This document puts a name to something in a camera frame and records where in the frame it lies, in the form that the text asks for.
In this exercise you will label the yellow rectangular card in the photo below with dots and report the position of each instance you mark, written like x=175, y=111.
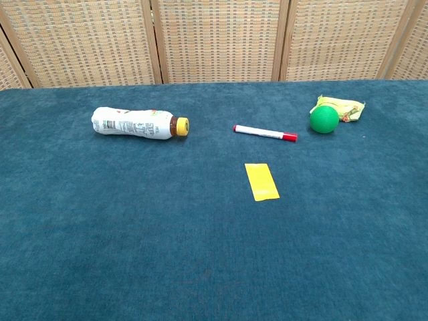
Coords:
x=261, y=181

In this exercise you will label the red and white marker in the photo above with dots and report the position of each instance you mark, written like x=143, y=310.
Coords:
x=264, y=133

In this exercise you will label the white plastic bottle yellow cap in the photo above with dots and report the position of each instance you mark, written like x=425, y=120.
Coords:
x=133, y=124

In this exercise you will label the green ball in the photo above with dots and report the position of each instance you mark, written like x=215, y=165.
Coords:
x=324, y=119

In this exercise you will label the woven rattan folding screen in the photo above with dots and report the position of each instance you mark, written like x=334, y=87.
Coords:
x=217, y=40

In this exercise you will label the yellow snack packet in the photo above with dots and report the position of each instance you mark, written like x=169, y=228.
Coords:
x=347, y=108

